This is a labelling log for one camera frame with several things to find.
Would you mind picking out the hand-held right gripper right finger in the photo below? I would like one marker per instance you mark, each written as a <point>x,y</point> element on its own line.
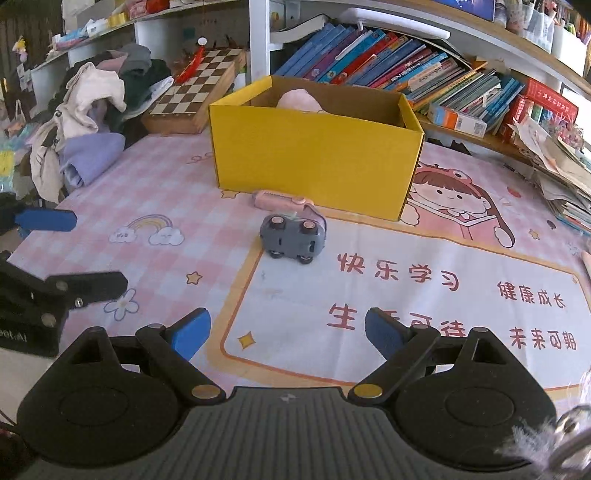
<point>383,332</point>

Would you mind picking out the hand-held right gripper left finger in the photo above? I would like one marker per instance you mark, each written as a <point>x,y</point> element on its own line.
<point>191,332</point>

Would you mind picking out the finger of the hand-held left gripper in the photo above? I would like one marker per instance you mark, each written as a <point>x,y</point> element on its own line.
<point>46,220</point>
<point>92,282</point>

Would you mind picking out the gray toy car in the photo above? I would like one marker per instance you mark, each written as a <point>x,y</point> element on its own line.
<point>288,235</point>

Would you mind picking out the yellow cardboard box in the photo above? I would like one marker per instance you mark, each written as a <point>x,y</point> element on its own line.
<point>314,161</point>

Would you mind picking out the pink plush toy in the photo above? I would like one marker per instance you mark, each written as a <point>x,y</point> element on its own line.
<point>300,99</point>

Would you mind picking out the lavender garment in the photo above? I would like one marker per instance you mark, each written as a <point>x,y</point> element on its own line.
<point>92,157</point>

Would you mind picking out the pink printed desk mat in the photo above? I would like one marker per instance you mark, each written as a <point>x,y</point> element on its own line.
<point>295,304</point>

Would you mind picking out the pile of clothes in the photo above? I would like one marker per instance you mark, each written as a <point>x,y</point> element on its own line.
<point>87,101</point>

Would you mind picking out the pink cylindrical gadget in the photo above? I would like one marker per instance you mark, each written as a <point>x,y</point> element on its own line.
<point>272,200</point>

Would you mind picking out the small hanging doll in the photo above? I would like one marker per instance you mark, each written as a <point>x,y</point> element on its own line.
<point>19,46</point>

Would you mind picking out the gray garment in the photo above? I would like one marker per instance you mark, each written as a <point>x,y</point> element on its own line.
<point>136,55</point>

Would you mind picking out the wooden chessboard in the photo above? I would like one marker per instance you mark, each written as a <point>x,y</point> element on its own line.
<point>194,97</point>

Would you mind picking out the red ornament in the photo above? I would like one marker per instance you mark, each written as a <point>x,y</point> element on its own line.
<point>191,64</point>

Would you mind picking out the white orange carton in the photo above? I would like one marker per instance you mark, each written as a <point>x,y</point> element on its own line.
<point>457,119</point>

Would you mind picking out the stack of papers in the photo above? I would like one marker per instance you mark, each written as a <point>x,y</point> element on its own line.
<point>568,184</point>

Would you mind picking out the row of books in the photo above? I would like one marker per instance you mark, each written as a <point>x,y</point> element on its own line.
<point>369,60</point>

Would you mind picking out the white wooden shelf unit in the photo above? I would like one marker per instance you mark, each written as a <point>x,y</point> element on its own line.
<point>258,41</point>

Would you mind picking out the red thick book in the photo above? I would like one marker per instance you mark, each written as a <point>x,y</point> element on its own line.
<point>549,104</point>

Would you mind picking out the white flat panel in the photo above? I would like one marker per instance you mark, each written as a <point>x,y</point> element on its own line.
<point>415,30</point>

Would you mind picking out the dark blue book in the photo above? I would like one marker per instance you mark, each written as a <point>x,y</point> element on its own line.
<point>466,7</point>

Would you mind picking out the white storage bin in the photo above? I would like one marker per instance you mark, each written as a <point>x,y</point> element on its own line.
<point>569,44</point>

